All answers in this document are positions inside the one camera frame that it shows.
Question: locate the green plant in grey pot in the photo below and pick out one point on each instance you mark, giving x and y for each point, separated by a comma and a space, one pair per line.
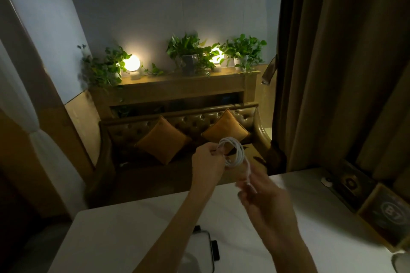
189, 53

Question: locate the person's left hand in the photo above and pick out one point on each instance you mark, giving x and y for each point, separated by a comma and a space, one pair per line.
206, 164

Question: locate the green plant in white pot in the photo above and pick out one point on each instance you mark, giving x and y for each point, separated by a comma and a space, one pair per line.
245, 50

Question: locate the white rounded object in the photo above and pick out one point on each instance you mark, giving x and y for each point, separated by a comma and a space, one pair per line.
402, 263

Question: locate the wooden console shelf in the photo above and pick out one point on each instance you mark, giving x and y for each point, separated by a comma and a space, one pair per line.
179, 89

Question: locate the person's right forearm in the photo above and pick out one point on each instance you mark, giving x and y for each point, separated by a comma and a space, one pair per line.
293, 258

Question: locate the small black clip device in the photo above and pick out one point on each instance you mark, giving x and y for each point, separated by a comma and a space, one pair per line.
215, 250

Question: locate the person's left forearm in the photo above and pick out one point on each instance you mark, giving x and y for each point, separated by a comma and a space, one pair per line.
179, 231

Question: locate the person's right fingers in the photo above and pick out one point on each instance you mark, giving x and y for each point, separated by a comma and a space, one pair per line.
251, 188

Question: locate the brown curtain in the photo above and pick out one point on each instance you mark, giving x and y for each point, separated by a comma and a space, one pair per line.
346, 64

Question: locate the small white round device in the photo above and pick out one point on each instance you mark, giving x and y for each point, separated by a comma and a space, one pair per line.
327, 182

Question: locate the glowing globe table lamp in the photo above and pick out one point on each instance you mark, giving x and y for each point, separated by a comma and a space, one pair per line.
217, 57
132, 63

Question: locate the person's right hand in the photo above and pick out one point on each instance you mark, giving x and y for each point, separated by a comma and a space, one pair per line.
272, 208

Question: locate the brown tufted leather sofa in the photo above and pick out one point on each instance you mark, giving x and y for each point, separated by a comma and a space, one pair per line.
150, 173

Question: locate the wooden framed table sign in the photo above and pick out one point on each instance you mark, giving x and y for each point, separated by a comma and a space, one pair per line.
387, 215

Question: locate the trailing green potted plant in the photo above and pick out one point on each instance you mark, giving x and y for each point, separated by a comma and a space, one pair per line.
102, 69

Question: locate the person's left fingers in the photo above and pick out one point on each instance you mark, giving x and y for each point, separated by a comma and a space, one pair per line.
217, 154

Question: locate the orange square cushion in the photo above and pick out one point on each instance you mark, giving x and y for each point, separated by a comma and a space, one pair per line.
225, 128
161, 141

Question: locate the brown curtain tieback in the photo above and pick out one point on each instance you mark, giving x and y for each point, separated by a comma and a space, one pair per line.
269, 71

